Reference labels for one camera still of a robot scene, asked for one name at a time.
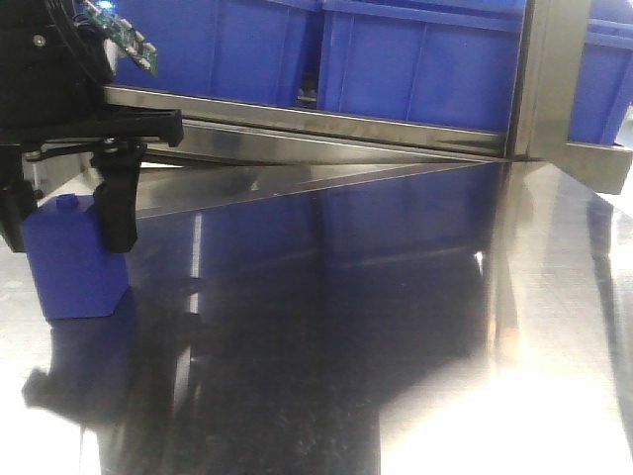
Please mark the green circuit board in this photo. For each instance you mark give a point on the green circuit board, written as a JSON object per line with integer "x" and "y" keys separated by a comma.
{"x": 120, "y": 31}

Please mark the blue plastic bin right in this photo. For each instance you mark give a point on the blue plastic bin right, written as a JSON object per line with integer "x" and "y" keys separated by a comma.
{"x": 604, "y": 89}

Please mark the blue plastic bin left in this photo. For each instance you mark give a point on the blue plastic bin left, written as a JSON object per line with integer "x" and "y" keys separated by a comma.
{"x": 249, "y": 51}

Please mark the blue plastic bin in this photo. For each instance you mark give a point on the blue plastic bin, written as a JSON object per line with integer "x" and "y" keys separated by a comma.
{"x": 604, "y": 89}
{"x": 249, "y": 51}
{"x": 439, "y": 63}

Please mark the blue plastic bin middle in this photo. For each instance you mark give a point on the blue plastic bin middle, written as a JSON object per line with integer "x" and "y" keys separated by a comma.
{"x": 439, "y": 63}

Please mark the blue bottle-shaped part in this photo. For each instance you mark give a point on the blue bottle-shaped part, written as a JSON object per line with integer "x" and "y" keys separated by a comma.
{"x": 75, "y": 275}

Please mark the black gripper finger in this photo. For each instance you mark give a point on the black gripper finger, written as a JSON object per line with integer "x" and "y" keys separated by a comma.
{"x": 115, "y": 197}
{"x": 18, "y": 201}

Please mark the stainless steel shelf frame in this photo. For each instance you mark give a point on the stainless steel shelf frame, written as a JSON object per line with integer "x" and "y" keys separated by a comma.
{"x": 551, "y": 46}

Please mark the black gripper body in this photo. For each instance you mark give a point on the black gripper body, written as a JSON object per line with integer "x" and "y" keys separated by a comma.
{"x": 55, "y": 66}

